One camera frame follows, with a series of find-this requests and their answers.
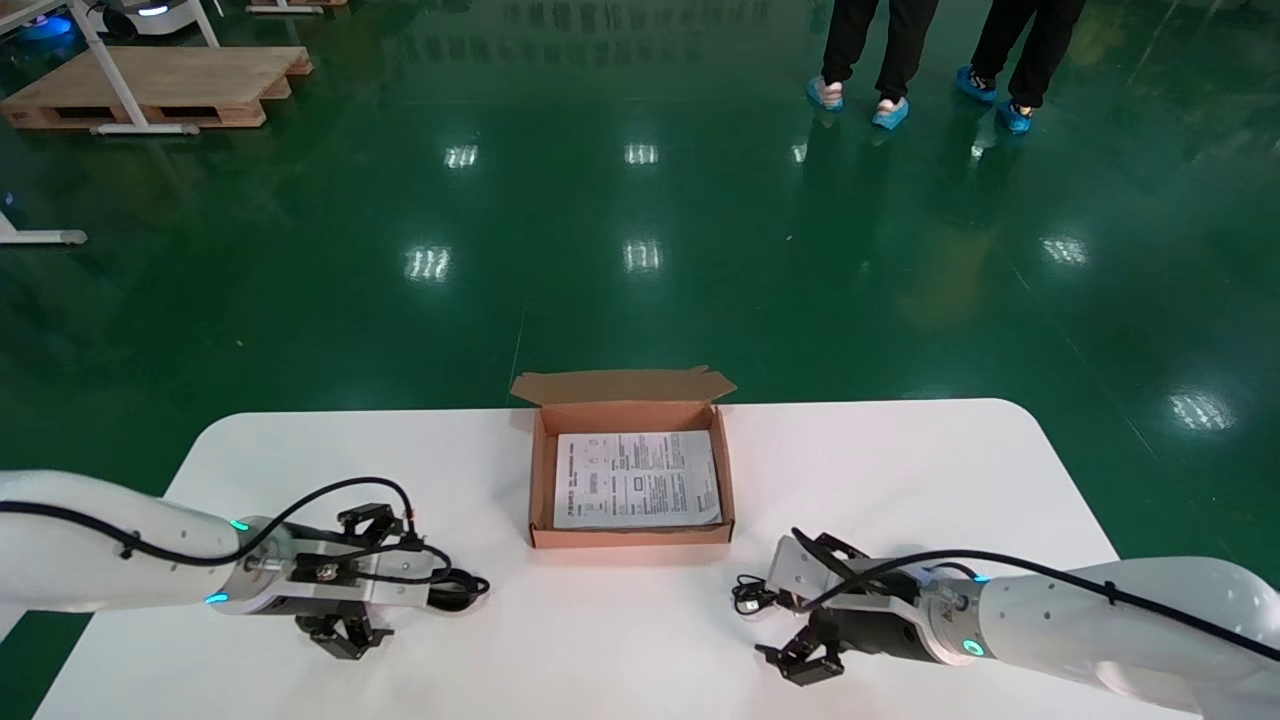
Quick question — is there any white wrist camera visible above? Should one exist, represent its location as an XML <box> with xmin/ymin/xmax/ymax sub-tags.
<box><xmin>290</xmin><ymin>545</ymin><xmax>434</xmax><ymax>607</ymax></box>
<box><xmin>767</xmin><ymin>534</ymin><xmax>834</xmax><ymax>602</ymax></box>

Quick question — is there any white metal table foot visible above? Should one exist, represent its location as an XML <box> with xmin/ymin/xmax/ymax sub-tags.
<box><xmin>0</xmin><ymin>211</ymin><xmax>89</xmax><ymax>248</ymax></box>

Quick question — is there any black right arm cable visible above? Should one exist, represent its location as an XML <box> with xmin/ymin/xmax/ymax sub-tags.
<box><xmin>795</xmin><ymin>547</ymin><xmax>1280</xmax><ymax>664</ymax></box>

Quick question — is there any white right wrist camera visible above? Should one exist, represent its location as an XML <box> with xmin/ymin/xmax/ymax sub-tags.
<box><xmin>767</xmin><ymin>534</ymin><xmax>834</xmax><ymax>602</ymax></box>

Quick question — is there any white printed paper manual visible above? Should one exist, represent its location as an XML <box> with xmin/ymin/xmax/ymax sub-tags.
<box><xmin>553</xmin><ymin>431</ymin><xmax>723</xmax><ymax>530</ymax></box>

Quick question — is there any white metal table frame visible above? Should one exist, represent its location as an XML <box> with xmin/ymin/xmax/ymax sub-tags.
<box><xmin>0</xmin><ymin>0</ymin><xmax>222</xmax><ymax>138</ymax></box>

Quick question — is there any person in black, white shoes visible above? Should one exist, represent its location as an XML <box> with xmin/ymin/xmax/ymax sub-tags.
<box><xmin>807</xmin><ymin>0</ymin><xmax>942</xmax><ymax>132</ymax></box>

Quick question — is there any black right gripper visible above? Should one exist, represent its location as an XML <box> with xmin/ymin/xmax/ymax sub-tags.
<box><xmin>755</xmin><ymin>527</ymin><xmax>967</xmax><ymax>688</ymax></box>

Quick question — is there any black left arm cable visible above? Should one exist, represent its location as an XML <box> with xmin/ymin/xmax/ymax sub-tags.
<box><xmin>0</xmin><ymin>477</ymin><xmax>453</xmax><ymax>583</ymax></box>

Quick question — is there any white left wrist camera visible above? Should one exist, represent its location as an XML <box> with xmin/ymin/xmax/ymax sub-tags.
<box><xmin>290</xmin><ymin>545</ymin><xmax>434</xmax><ymax>607</ymax></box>

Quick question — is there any thick black power cable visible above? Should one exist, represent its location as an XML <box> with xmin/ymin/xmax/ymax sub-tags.
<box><xmin>424</xmin><ymin>566</ymin><xmax>492</xmax><ymax>614</ymax></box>

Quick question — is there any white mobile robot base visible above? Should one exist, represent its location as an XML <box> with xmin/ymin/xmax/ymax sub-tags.
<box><xmin>88</xmin><ymin>0</ymin><xmax>206</xmax><ymax>39</ymax></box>

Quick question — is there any open brown cardboard box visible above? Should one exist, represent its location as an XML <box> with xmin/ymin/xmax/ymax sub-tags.
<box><xmin>510</xmin><ymin>366</ymin><xmax>738</xmax><ymax>550</ymax></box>

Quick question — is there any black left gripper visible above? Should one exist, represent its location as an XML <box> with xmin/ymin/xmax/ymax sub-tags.
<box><xmin>245</xmin><ymin>503</ymin><xmax>406</xmax><ymax>661</ymax></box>

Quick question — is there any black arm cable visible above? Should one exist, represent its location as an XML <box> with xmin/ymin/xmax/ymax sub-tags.
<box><xmin>0</xmin><ymin>477</ymin><xmax>453</xmax><ymax>583</ymax></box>
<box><xmin>795</xmin><ymin>547</ymin><xmax>1280</xmax><ymax>664</ymax></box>

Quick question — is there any large wooden pallet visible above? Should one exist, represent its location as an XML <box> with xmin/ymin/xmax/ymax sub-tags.
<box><xmin>0</xmin><ymin>45</ymin><xmax>314</xmax><ymax>132</ymax></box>

